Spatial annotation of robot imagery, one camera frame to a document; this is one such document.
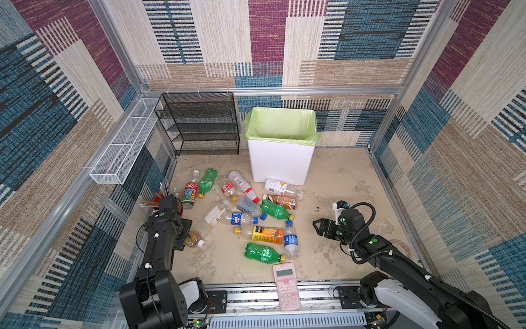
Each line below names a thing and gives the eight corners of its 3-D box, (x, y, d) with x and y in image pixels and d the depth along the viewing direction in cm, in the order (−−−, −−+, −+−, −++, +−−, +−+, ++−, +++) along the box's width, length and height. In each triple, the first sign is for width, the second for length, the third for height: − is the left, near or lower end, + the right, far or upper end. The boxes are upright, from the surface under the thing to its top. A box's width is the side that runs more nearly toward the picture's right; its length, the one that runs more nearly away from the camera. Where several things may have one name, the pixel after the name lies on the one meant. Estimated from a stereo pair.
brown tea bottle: (262, 201, 100) (262, 196, 97) (266, 193, 102) (266, 189, 99) (294, 211, 96) (295, 207, 93) (297, 204, 99) (298, 199, 95)
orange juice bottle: (234, 240, 89) (233, 235, 85) (237, 228, 92) (236, 223, 88) (282, 246, 87) (283, 242, 83) (283, 234, 90) (284, 229, 86)
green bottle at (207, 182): (196, 197, 103) (194, 192, 99) (209, 172, 113) (207, 167, 110) (206, 199, 102) (204, 194, 99) (218, 174, 112) (217, 169, 109)
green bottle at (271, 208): (259, 209, 97) (258, 205, 95) (264, 201, 100) (264, 197, 98) (290, 225, 92) (291, 222, 90) (295, 216, 95) (296, 212, 93)
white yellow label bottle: (263, 192, 102) (263, 187, 99) (266, 182, 106) (266, 177, 103) (302, 200, 99) (303, 195, 96) (304, 190, 103) (305, 185, 100)
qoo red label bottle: (183, 210, 99) (179, 203, 95) (193, 175, 113) (190, 167, 108) (195, 210, 99) (191, 203, 95) (203, 175, 113) (200, 167, 108)
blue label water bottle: (284, 260, 84) (285, 256, 80) (282, 224, 93) (283, 219, 90) (298, 260, 84) (299, 256, 80) (294, 224, 93) (295, 219, 90)
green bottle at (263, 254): (243, 256, 84) (242, 252, 80) (248, 243, 87) (248, 240, 84) (282, 270, 80) (283, 267, 77) (286, 257, 83) (287, 253, 80)
